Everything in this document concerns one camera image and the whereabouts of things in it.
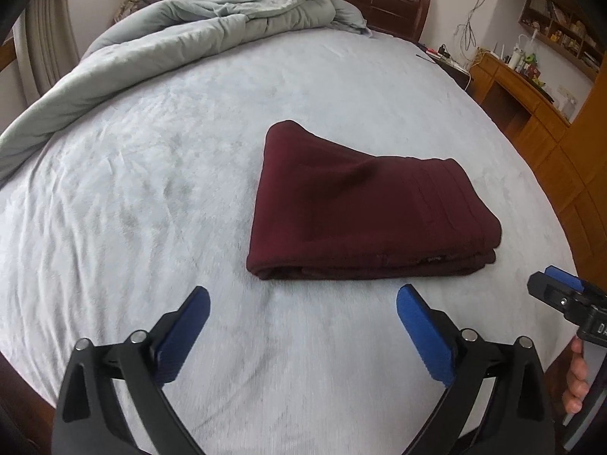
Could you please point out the grey duvet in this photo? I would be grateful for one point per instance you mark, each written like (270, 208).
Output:
(166, 42)

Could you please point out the wooden wall shelf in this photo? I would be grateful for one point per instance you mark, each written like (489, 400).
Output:
(545, 14)

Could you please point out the green toy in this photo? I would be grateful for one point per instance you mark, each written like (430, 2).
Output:
(532, 64)

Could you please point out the dark wooden headboard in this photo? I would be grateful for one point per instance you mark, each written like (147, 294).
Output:
(393, 4)

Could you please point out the dark bedside table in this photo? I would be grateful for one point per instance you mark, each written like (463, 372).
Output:
(450, 68)

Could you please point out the maroon towel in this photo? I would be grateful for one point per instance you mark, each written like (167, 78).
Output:
(355, 208)

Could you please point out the person's right hand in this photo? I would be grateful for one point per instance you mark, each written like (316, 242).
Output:
(576, 379)

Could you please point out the wooden desk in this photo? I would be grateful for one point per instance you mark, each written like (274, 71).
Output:
(536, 123)

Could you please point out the bed with white sheet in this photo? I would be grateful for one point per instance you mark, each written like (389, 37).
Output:
(142, 199)

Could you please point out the grey crumpled cloth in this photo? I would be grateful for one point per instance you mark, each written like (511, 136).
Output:
(137, 4)

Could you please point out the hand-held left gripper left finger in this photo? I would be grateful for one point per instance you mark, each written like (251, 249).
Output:
(185, 331)

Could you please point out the beige curtain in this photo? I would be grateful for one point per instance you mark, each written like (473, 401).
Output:
(47, 42)

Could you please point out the white bottle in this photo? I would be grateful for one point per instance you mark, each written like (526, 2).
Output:
(518, 59)

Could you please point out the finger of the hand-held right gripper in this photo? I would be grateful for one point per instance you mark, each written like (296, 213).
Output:
(564, 278)

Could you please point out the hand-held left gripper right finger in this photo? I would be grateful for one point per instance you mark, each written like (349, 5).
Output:
(427, 336)

